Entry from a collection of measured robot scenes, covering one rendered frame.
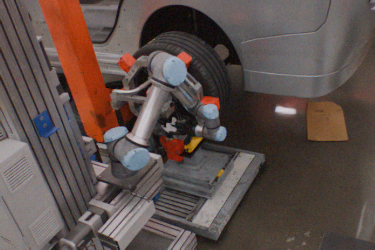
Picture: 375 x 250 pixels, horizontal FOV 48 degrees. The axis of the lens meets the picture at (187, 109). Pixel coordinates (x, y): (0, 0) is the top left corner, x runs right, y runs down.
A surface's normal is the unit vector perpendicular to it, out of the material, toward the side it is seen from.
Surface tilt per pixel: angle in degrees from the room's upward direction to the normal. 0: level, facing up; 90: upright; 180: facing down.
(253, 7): 90
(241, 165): 0
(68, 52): 90
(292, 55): 90
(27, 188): 90
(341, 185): 0
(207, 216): 0
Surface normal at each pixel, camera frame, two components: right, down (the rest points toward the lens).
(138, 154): 0.51, 0.46
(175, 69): 0.62, 0.22
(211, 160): -0.17, -0.84
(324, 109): -0.18, -0.71
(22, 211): 0.84, 0.15
